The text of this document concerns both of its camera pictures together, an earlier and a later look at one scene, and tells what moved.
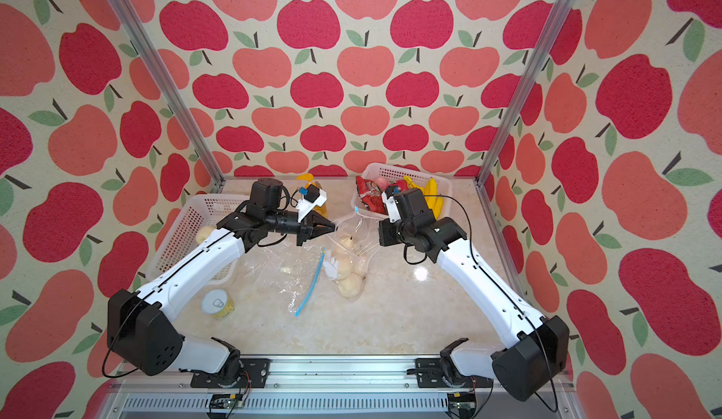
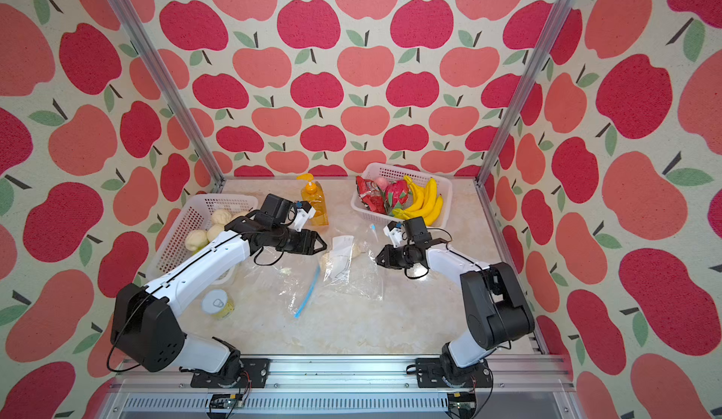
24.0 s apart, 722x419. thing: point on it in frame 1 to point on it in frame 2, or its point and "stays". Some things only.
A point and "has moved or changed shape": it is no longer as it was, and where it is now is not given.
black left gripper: x=309 y=225 to x=307 y=242
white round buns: x=348 y=240 to x=221 y=216
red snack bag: x=371 y=195 stays
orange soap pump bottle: x=321 y=210 stays
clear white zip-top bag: x=353 y=240 has moved or changed shape
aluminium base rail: x=321 y=389 stays
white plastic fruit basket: x=373 y=180 stays
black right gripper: x=387 y=238 to x=388 y=261
